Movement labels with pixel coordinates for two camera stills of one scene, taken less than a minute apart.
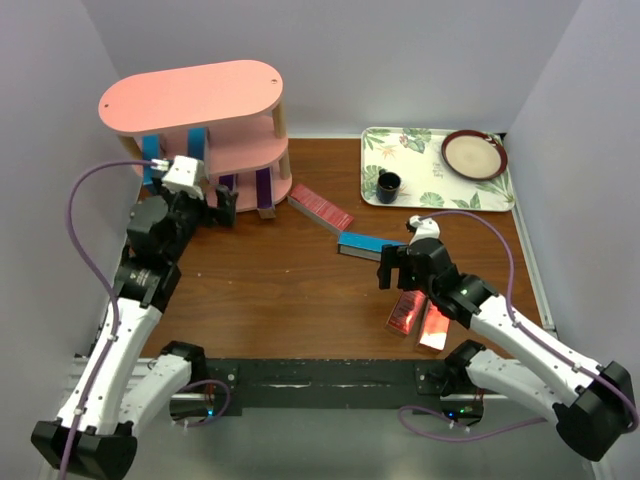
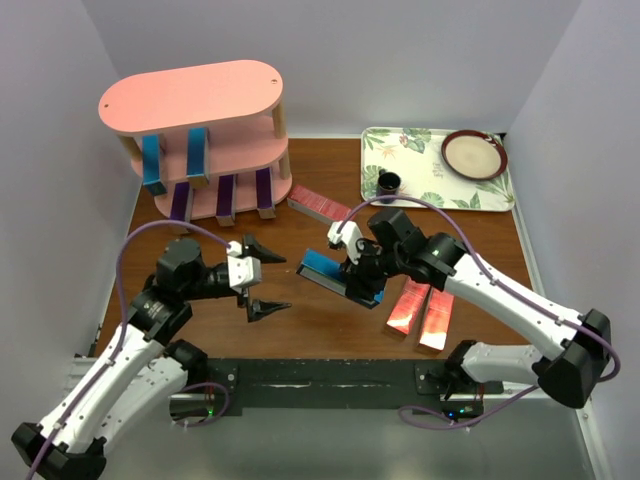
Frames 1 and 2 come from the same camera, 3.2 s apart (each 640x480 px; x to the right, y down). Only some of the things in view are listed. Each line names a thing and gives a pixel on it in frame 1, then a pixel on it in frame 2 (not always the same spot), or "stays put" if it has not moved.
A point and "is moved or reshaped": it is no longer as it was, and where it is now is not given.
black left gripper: x=225 y=200 to x=257 y=308
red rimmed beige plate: x=474 y=155 stays put
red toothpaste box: x=405 y=312 stays put
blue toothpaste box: x=364 y=245 is moved or reshaped
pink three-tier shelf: x=221 y=113 stays put
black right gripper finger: x=389 y=260 to x=365 y=286
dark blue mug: x=388 y=184 stays put
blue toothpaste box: x=198 y=146 stays put
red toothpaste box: x=320 y=210 stays put
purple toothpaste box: x=264 y=180 stays put
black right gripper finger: x=413 y=272 to x=354 y=272
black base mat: x=334 y=387 stays put
